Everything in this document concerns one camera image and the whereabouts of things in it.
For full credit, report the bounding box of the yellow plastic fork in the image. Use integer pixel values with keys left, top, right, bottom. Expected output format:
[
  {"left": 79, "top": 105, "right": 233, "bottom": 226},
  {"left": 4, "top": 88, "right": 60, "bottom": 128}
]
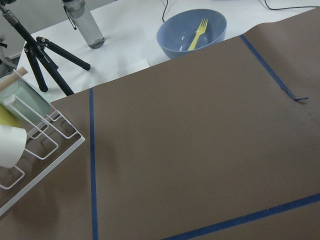
[{"left": 188, "top": 18, "right": 209, "bottom": 51}]

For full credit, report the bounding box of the clear water bottle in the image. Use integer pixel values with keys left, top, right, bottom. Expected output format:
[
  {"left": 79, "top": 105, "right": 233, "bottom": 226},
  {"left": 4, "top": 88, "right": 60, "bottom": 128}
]
[{"left": 62, "top": 0, "right": 105, "bottom": 49}]

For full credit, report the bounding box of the black tripod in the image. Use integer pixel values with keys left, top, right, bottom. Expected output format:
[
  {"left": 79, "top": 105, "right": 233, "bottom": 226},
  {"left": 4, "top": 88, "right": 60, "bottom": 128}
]
[{"left": 0, "top": 0, "right": 91, "bottom": 96}]

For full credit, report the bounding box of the white cup in rack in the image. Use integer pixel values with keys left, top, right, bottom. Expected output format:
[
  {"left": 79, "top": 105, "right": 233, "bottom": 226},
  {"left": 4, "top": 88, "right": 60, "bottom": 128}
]
[{"left": 0, "top": 124, "right": 27, "bottom": 169}]

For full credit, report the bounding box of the yellow cup in rack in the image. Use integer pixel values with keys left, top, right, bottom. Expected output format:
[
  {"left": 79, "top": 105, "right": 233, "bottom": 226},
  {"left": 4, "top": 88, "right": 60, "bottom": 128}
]
[{"left": 0, "top": 105, "right": 21, "bottom": 128}]

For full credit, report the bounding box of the white wire cup rack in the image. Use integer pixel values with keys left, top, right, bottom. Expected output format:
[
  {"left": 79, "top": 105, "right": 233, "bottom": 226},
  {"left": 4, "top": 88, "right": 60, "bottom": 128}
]
[{"left": 0, "top": 68, "right": 86, "bottom": 220}]

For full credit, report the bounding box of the wooden rack handle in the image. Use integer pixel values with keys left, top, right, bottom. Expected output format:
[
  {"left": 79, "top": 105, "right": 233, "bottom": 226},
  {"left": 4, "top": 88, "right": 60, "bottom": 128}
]
[{"left": 0, "top": 67, "right": 28, "bottom": 91}]

